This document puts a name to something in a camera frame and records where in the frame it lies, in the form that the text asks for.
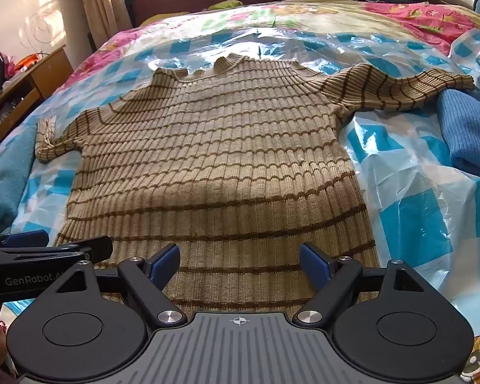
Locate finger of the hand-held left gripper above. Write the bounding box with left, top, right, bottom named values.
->
left=0, top=236, right=113, bottom=265
left=0, top=230, right=49, bottom=249

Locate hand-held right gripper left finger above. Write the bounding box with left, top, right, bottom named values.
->
left=44, top=243, right=188, bottom=326

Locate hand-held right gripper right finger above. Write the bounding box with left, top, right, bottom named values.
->
left=292, top=242, right=436, bottom=326

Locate beige brown-striped knit sweater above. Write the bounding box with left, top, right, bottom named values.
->
left=35, top=53, right=476, bottom=313

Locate teal towel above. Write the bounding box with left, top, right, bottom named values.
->
left=0, top=126, right=44, bottom=249

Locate blue white checkered plastic sheet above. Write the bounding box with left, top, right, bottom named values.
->
left=16, top=28, right=480, bottom=339

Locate wooden side cabinet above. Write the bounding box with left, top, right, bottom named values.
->
left=0, top=45, right=75, bottom=156

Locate pink plastic bag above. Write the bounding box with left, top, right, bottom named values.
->
left=2, top=54, right=19, bottom=78

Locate blue knit garment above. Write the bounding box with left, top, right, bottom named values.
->
left=436, top=88, right=480, bottom=187

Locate floral cartoon printed bedsheet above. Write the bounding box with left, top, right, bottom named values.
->
left=64, top=0, right=480, bottom=384

